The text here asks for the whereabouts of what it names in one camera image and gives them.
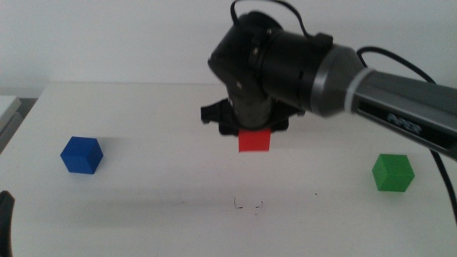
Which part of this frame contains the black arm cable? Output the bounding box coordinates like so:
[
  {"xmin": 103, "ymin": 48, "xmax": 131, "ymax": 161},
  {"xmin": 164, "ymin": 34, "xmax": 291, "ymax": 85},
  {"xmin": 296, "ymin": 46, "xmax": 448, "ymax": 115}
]
[{"xmin": 356, "ymin": 46, "xmax": 457, "ymax": 224}]

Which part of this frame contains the black looped wrist cable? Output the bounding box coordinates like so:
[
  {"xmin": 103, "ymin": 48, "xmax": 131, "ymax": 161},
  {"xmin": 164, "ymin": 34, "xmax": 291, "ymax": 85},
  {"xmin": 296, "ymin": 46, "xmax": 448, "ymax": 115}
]
[{"xmin": 229, "ymin": 0, "xmax": 313, "ymax": 39}]

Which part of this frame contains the blue cube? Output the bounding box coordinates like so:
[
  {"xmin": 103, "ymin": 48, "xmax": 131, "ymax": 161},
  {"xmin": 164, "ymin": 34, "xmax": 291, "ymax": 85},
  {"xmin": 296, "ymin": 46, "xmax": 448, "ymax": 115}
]
[{"xmin": 60, "ymin": 136, "xmax": 104, "ymax": 176}]

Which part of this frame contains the red cube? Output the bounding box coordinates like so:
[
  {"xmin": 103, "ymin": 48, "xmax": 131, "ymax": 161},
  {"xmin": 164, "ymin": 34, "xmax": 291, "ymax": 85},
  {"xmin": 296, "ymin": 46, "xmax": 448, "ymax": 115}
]
[{"xmin": 238, "ymin": 128, "xmax": 273, "ymax": 153}]

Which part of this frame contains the green cube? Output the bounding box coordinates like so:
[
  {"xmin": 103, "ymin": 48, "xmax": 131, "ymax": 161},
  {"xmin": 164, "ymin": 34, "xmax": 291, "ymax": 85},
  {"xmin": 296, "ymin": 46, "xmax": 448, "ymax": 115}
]
[{"xmin": 371, "ymin": 153, "xmax": 416, "ymax": 193}]

